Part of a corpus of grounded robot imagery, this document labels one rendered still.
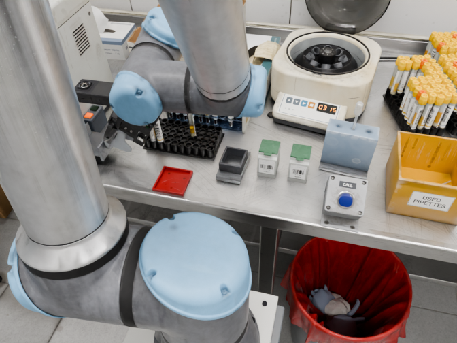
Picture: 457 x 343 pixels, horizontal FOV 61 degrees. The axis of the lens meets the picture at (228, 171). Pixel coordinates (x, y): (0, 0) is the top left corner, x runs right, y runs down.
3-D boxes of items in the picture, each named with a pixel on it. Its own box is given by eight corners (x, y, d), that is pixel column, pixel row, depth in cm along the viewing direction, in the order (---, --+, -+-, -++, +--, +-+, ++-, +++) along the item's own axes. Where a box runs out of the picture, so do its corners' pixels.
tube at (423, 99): (404, 131, 90) (419, 92, 83) (413, 131, 90) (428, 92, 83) (407, 136, 89) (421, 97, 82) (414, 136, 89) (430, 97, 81)
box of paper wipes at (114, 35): (58, 55, 121) (43, 15, 112) (75, 36, 129) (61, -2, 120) (126, 60, 118) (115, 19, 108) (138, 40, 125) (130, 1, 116)
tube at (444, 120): (434, 134, 90) (451, 95, 82) (434, 130, 91) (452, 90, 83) (442, 136, 89) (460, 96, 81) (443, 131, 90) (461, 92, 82)
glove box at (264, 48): (224, 103, 101) (222, 71, 94) (245, 55, 117) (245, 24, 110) (271, 109, 99) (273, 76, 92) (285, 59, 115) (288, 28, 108)
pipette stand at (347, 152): (318, 169, 84) (324, 135, 77) (324, 148, 88) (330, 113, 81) (366, 180, 82) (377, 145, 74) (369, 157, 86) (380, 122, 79)
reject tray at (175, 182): (152, 190, 82) (151, 188, 81) (164, 168, 86) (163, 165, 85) (183, 196, 80) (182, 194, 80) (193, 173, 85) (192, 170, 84)
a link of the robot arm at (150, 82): (178, 90, 50) (195, 43, 57) (96, 85, 52) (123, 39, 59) (185, 133, 57) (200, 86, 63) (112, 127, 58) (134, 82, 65)
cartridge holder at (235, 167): (215, 180, 83) (214, 169, 80) (228, 152, 89) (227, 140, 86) (240, 185, 82) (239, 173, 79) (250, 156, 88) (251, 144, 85)
